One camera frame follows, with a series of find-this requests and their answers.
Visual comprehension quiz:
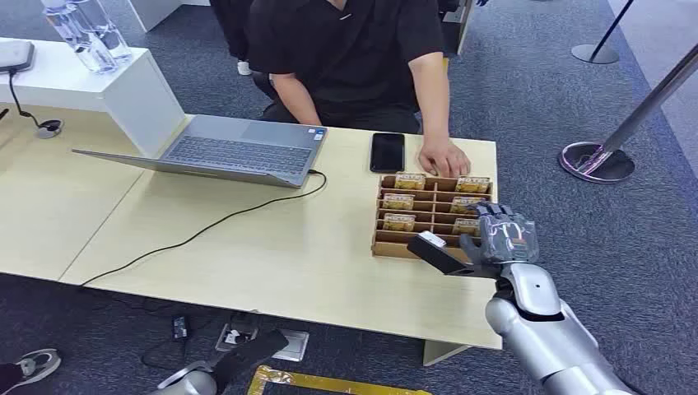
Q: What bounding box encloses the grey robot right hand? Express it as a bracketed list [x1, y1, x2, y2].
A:
[459, 202, 540, 269]

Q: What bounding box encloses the yellow printed card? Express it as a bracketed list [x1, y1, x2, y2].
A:
[455, 175, 491, 194]
[381, 193, 416, 211]
[449, 197, 486, 215]
[393, 173, 427, 191]
[451, 217, 482, 237]
[382, 212, 417, 232]

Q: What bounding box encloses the wooden card holder tray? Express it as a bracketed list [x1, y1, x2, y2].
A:
[371, 174, 496, 262]

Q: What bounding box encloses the person's left hand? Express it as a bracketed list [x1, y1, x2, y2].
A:
[417, 138, 472, 179]

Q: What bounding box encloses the standing person in background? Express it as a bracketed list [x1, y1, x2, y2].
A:
[208, 0, 255, 77]

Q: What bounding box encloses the chrome stanchion with round base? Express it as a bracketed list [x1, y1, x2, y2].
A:
[558, 42, 698, 185]

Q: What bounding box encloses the black smartphone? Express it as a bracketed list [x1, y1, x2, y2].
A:
[369, 132, 407, 174]

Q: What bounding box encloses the black stanchion with round base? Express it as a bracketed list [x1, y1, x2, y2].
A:
[570, 0, 637, 66]

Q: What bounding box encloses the silver floor socket box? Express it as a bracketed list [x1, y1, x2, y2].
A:
[215, 323, 310, 364]

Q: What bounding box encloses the grey open laptop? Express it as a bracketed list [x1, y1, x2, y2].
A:
[72, 114, 328, 190]

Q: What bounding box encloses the white cabinet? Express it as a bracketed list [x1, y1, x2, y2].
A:
[0, 36, 187, 160]

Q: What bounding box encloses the white furniture panel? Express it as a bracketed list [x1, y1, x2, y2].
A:
[126, 0, 212, 33]

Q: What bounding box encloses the clear plastic water bottle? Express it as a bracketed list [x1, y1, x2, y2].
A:
[40, 0, 119, 75]
[71, 0, 134, 63]

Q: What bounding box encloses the grey sneaker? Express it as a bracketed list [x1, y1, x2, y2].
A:
[0, 348, 63, 395]

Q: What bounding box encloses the grey flat device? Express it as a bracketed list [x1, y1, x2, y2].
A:
[0, 39, 36, 76]

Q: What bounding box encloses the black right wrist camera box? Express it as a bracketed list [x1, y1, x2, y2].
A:
[406, 230, 476, 277]

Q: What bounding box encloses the black laptop power cable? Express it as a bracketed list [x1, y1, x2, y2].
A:
[78, 169, 328, 288]

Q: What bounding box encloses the round desk cable grommet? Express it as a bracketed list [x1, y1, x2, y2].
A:
[35, 118, 65, 140]

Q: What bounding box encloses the black device cable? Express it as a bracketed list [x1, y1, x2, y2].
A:
[7, 69, 53, 131]

